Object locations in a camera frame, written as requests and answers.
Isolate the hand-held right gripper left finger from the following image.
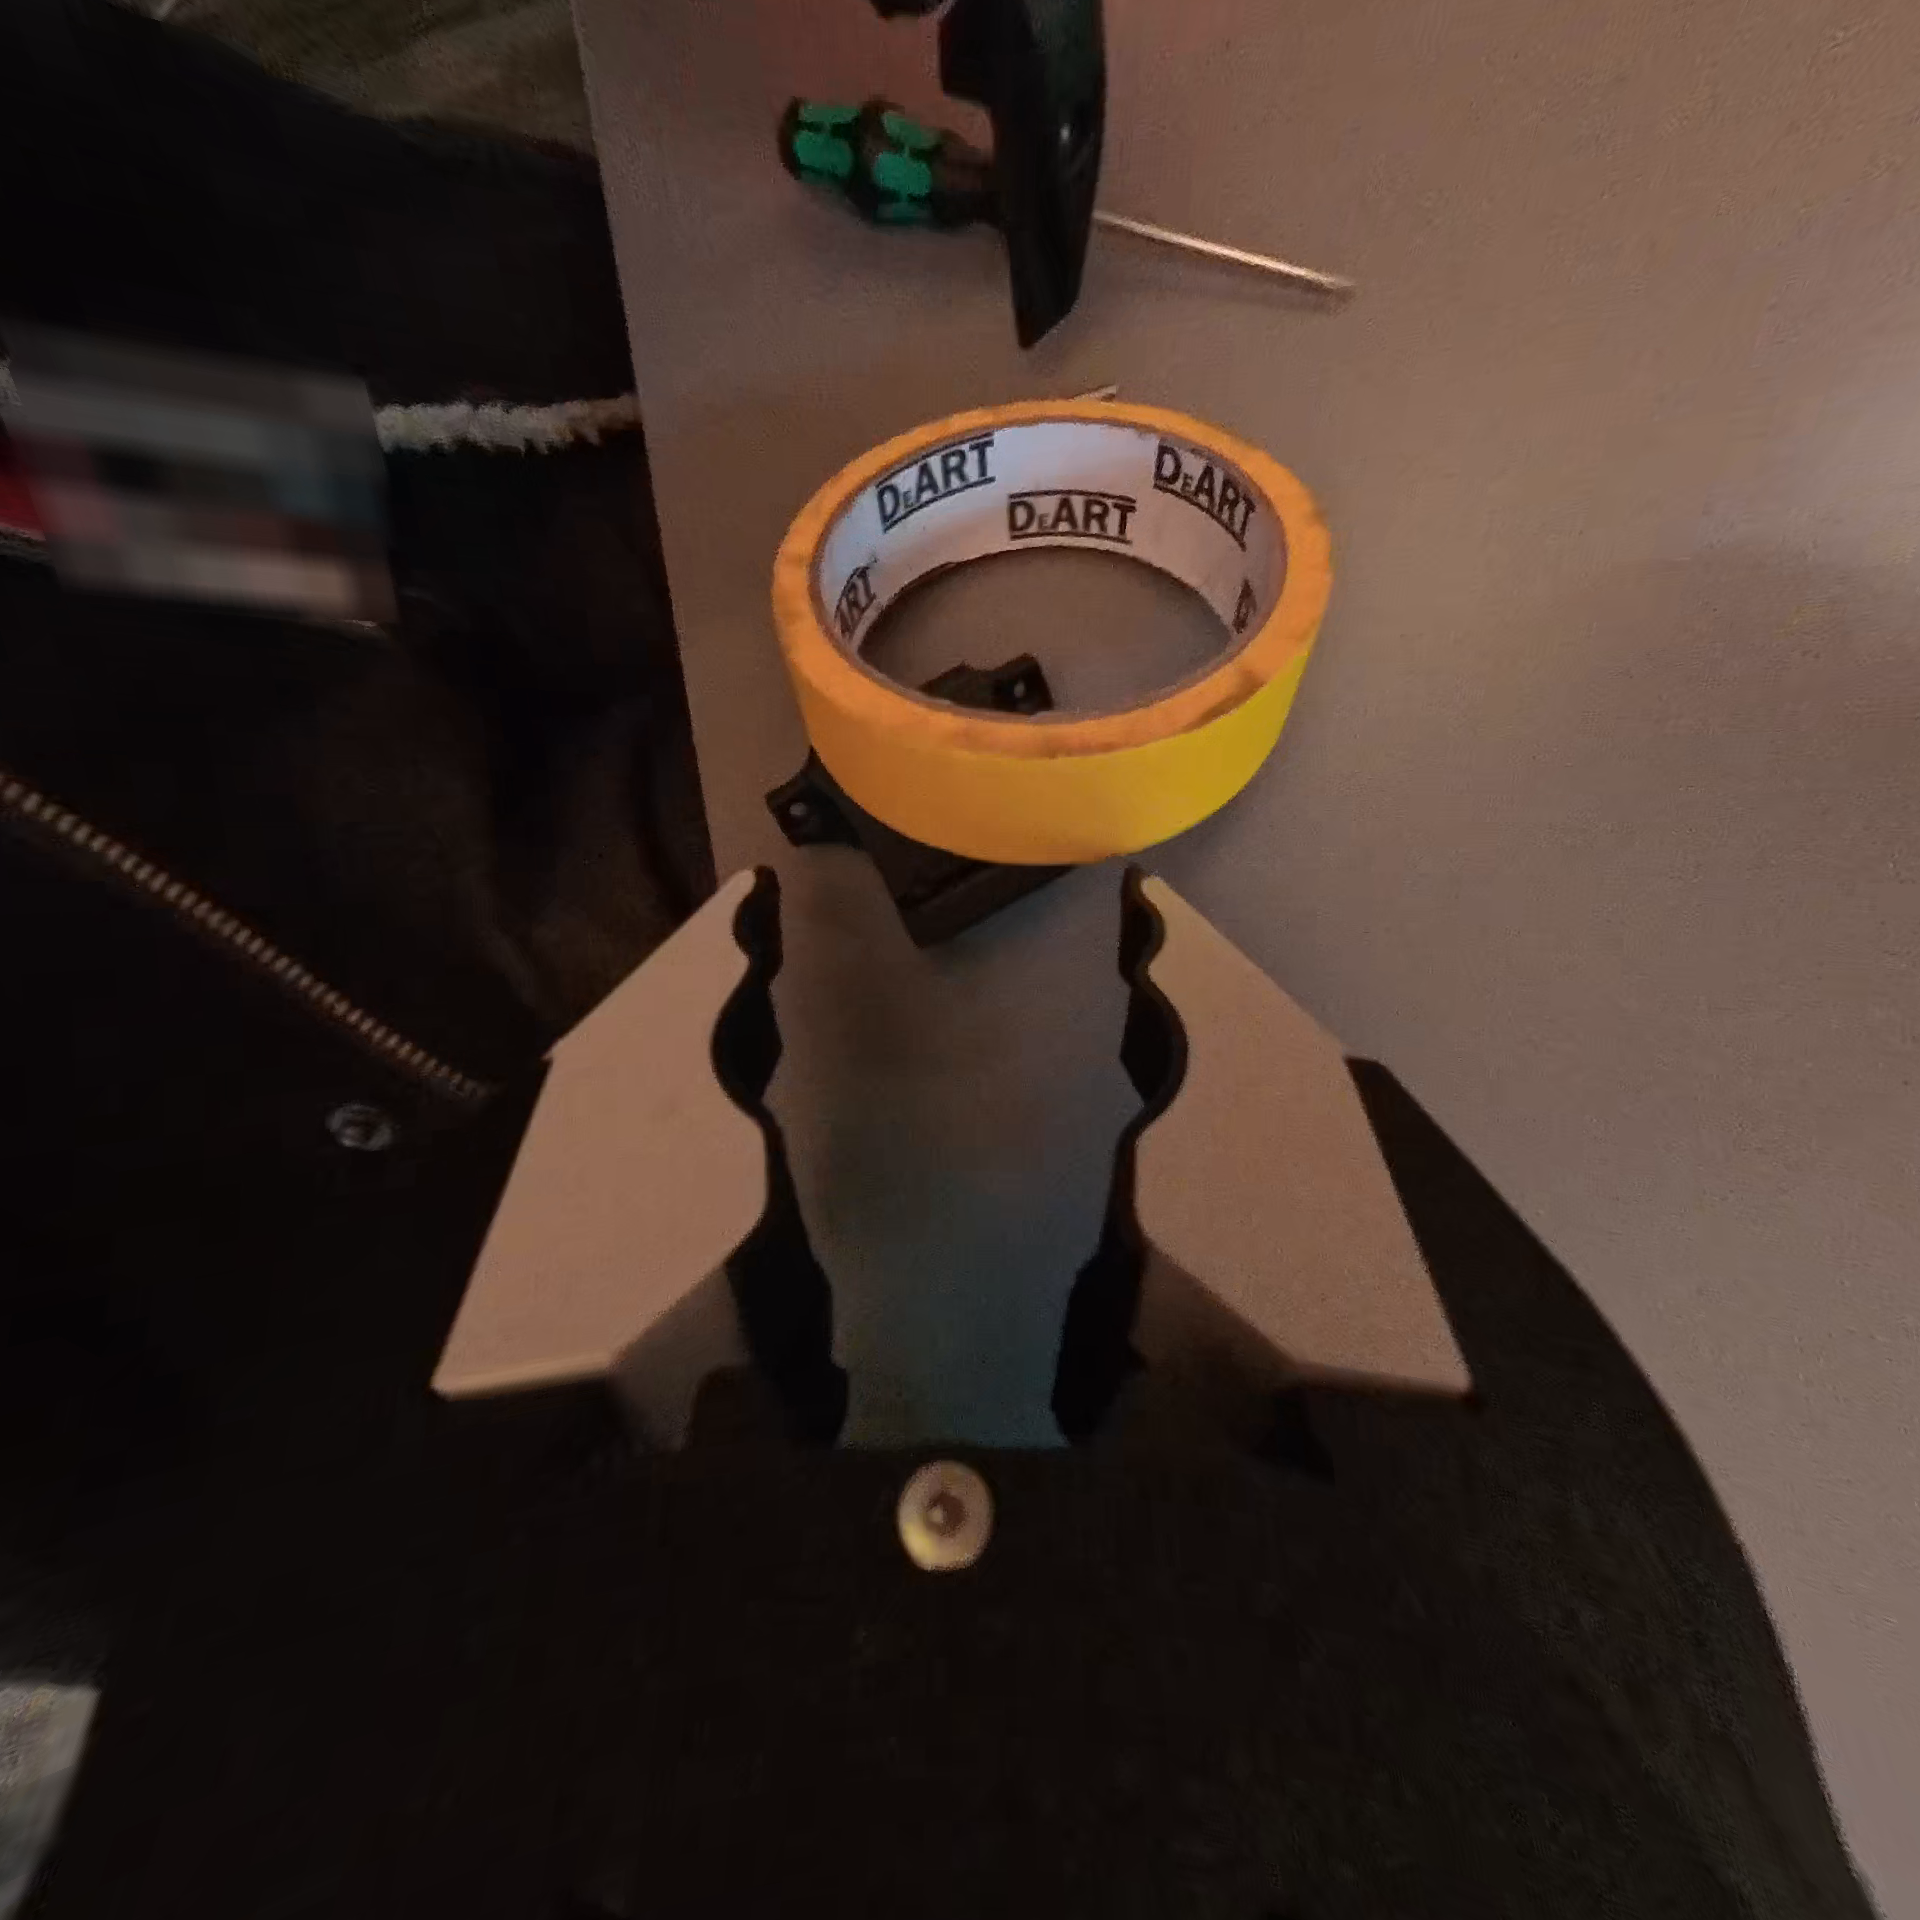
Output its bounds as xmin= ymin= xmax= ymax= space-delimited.
xmin=430 ymin=864 xmax=853 ymax=1449

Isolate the black plastic bracket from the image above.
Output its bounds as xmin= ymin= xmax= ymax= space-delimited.
xmin=761 ymin=652 xmax=1055 ymax=951

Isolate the green handled screwdriver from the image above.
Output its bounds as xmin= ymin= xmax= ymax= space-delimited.
xmin=778 ymin=94 xmax=1355 ymax=300

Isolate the black curved plastic part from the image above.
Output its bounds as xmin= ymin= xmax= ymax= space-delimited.
xmin=937 ymin=0 xmax=1109 ymax=351

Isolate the grey desk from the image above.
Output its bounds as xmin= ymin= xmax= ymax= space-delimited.
xmin=570 ymin=0 xmax=1920 ymax=1907

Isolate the yellow masking tape roll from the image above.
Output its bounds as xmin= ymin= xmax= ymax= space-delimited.
xmin=767 ymin=397 xmax=1335 ymax=869

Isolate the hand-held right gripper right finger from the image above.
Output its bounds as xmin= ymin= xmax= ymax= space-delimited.
xmin=1050 ymin=864 xmax=1475 ymax=1449

